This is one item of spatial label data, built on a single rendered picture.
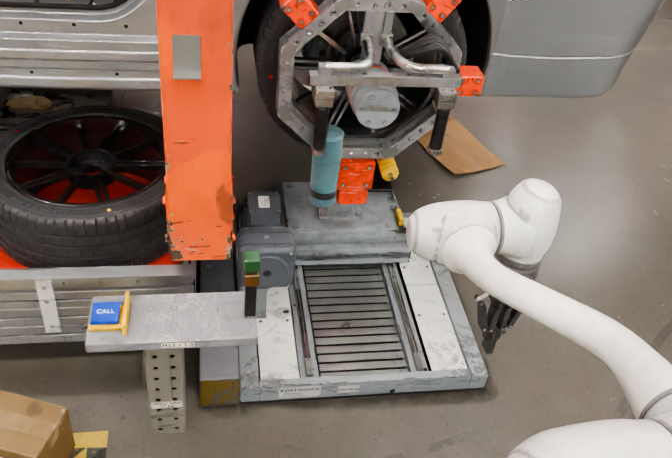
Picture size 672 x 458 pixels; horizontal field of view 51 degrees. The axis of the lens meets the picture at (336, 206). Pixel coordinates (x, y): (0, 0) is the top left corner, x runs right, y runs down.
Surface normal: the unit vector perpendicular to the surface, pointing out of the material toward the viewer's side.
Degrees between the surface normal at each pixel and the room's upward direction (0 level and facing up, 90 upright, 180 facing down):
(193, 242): 90
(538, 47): 90
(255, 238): 0
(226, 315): 0
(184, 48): 90
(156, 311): 0
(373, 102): 90
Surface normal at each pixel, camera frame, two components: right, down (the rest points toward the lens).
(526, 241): 0.10, 0.60
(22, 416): 0.10, -0.78
